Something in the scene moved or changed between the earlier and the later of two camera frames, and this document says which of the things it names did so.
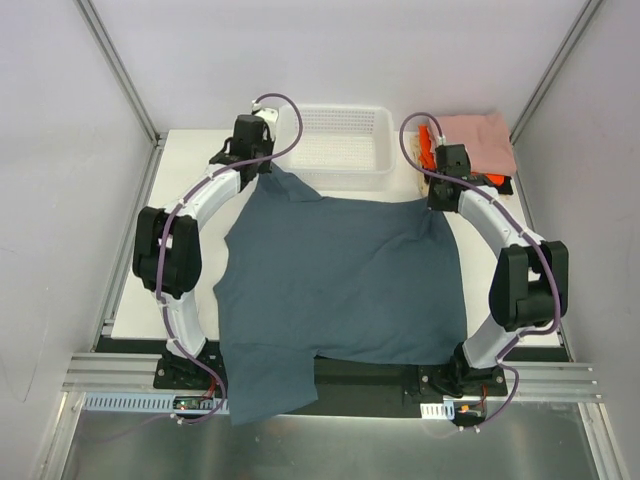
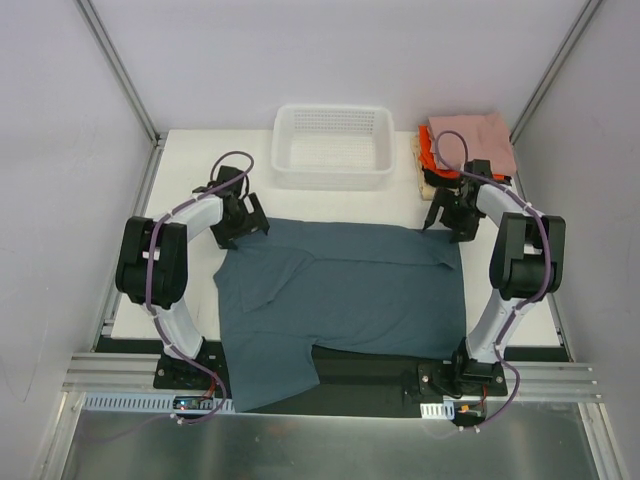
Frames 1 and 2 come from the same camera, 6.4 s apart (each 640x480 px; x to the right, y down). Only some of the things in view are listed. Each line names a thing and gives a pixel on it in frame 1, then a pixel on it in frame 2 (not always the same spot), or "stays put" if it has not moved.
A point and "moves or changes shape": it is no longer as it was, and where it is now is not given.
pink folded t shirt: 485,136 stays put
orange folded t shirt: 427,158 stays put
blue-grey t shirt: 303,283 moves or changes shape
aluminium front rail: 128,373 stays put
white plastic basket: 342,148 stays put
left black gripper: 263,163 to 242,226
